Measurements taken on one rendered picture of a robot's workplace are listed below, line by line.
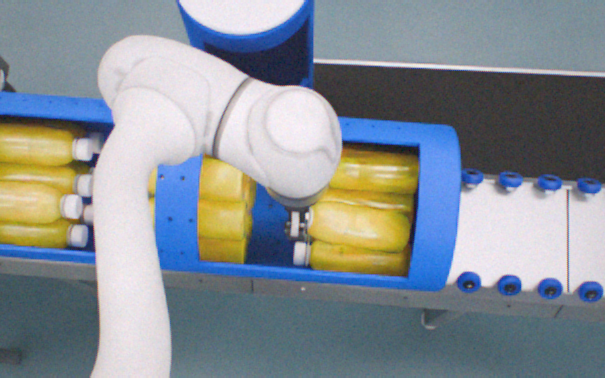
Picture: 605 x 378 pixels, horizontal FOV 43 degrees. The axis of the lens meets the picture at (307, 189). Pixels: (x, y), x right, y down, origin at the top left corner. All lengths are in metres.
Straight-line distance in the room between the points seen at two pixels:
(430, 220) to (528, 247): 0.38
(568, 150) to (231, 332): 1.17
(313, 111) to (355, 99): 1.60
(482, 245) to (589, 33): 1.45
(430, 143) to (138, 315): 0.68
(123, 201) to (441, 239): 0.59
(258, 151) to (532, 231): 0.83
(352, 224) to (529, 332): 1.33
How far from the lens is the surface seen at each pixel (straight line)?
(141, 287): 0.69
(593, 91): 2.56
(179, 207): 1.19
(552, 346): 2.48
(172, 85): 0.84
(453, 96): 2.43
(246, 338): 2.37
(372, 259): 1.30
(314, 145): 0.78
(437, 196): 1.18
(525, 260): 1.51
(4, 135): 1.39
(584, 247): 1.55
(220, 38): 1.52
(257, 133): 0.79
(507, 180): 1.48
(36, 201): 1.33
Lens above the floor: 2.36
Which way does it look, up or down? 75 degrees down
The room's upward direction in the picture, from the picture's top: straight up
